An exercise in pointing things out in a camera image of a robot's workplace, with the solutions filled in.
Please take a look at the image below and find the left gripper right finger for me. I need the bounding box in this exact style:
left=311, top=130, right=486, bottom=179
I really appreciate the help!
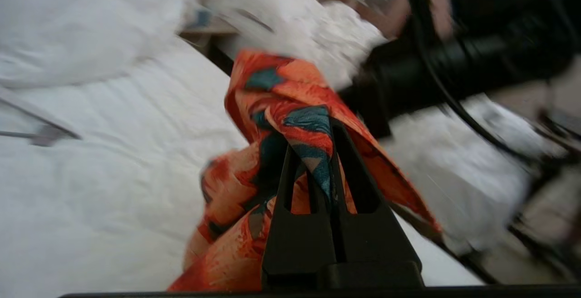
left=318, top=118, right=425, bottom=289

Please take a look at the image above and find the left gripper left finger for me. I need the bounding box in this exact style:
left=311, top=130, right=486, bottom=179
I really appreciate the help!
left=261, top=144, right=337, bottom=289

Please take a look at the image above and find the orange and teal patterned shirt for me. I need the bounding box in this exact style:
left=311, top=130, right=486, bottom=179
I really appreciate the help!
left=167, top=49, right=443, bottom=293

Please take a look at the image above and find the white bed mattress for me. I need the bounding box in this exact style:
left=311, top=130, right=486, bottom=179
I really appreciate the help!
left=0, top=37, right=484, bottom=298

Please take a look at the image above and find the grey clothes hanger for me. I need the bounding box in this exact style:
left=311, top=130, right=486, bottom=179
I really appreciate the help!
left=0, top=85, right=83, bottom=147

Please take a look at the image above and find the wooden bedside table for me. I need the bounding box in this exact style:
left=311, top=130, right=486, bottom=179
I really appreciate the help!
left=179, top=15, right=239, bottom=51

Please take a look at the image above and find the white pillow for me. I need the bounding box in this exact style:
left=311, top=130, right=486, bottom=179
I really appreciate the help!
left=0, top=0, right=197, bottom=91

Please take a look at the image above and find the black cable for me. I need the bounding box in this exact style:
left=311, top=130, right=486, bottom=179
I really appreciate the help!
left=399, top=0, right=552, bottom=165

